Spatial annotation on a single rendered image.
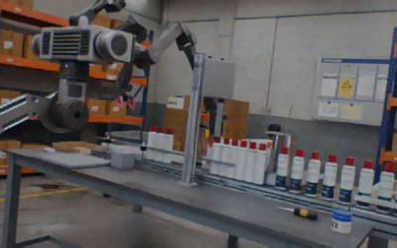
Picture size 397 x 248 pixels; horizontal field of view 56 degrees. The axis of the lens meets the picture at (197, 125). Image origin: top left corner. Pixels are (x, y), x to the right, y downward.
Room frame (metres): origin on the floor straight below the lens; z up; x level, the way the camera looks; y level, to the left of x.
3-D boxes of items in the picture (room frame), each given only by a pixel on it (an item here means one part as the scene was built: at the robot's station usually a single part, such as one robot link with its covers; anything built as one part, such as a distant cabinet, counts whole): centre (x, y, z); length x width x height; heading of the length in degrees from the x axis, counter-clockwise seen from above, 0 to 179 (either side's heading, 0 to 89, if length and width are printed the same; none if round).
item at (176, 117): (6.01, -0.14, 0.70); 1.20 x 0.82 x 1.39; 60
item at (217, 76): (1.92, -0.06, 1.38); 0.17 x 0.10 x 0.19; 111
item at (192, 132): (1.91, 0.02, 1.16); 0.04 x 0.04 x 0.67; 56
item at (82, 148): (2.61, 0.80, 0.85); 0.30 x 0.26 x 0.04; 56
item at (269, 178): (1.89, -0.42, 1.01); 0.14 x 0.13 x 0.26; 56
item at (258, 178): (1.84, -0.33, 0.98); 0.05 x 0.05 x 0.20
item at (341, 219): (1.37, -0.57, 0.87); 0.07 x 0.07 x 0.07
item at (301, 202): (2.05, -0.02, 0.85); 1.65 x 0.11 x 0.05; 56
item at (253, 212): (2.28, -0.03, 0.82); 2.10 x 1.31 x 0.02; 56
